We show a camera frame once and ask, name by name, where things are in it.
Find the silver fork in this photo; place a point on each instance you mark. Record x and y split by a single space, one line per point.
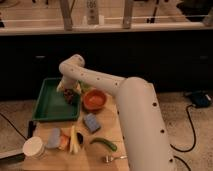
110 158

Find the orange bowl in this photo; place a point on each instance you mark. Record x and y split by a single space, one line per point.
94 100

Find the green item behind bowl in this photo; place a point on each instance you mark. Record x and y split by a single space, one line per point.
84 87

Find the green plastic tray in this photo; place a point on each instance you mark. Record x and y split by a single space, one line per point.
51 105

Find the green cucumber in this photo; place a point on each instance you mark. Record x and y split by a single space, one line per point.
113 147

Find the blue black floor device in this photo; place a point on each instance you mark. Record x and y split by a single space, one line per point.
200 99

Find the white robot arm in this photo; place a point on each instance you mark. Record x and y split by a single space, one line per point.
145 136

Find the blue sponge block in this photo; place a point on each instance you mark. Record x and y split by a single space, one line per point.
91 123

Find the grey blue sponge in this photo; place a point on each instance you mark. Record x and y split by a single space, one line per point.
54 139

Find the dark eggplant piece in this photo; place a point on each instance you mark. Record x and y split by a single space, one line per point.
80 138

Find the white paper cup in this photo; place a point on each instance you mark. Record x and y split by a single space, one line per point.
34 147

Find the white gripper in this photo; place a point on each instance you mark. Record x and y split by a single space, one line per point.
67 83

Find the dark purple grape bunch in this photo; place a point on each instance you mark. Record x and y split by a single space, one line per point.
69 95

